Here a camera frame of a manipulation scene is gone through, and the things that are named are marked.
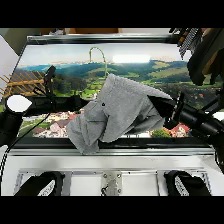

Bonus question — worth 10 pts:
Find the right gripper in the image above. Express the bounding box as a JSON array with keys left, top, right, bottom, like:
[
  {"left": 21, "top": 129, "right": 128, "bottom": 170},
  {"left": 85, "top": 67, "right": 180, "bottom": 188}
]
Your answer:
[{"left": 147, "top": 94, "right": 174, "bottom": 120}]

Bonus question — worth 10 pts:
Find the grey long-sleeved shirt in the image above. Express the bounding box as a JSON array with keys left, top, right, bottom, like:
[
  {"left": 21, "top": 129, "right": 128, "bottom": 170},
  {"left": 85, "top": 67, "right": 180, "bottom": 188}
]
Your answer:
[{"left": 65, "top": 73, "right": 174, "bottom": 156}]

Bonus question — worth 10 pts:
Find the brown clothes hanger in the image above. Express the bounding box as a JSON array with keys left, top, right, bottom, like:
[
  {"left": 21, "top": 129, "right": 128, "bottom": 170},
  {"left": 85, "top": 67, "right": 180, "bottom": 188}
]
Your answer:
[{"left": 88, "top": 46, "right": 109, "bottom": 80}]

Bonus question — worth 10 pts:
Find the black garment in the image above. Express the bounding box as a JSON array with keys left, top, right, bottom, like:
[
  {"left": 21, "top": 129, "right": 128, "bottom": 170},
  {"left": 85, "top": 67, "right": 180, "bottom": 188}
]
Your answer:
[{"left": 186, "top": 27, "right": 224, "bottom": 87}]

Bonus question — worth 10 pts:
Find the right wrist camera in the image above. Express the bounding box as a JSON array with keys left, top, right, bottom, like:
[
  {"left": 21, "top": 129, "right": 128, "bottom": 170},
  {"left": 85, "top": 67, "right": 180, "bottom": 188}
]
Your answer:
[{"left": 163, "top": 91, "right": 186, "bottom": 131}]

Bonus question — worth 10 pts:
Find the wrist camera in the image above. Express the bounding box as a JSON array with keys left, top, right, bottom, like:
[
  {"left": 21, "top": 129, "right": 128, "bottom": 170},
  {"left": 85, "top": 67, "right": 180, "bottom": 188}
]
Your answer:
[
  {"left": 163, "top": 91, "right": 186, "bottom": 131},
  {"left": 42, "top": 65, "right": 58, "bottom": 98}
]

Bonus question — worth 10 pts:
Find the silver frame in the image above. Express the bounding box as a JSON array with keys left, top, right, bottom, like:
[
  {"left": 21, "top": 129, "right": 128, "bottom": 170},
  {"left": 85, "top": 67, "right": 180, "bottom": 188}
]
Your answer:
[{"left": 8, "top": 33, "right": 223, "bottom": 197}]

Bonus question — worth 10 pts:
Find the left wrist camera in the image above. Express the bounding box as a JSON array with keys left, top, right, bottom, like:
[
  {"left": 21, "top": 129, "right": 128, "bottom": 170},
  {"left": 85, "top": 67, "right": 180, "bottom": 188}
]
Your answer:
[{"left": 42, "top": 65, "right": 58, "bottom": 98}]

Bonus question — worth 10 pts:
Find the black cable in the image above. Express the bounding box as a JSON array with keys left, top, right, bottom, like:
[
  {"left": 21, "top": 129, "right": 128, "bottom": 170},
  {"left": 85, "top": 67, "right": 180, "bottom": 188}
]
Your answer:
[{"left": 0, "top": 112, "right": 51, "bottom": 188}]

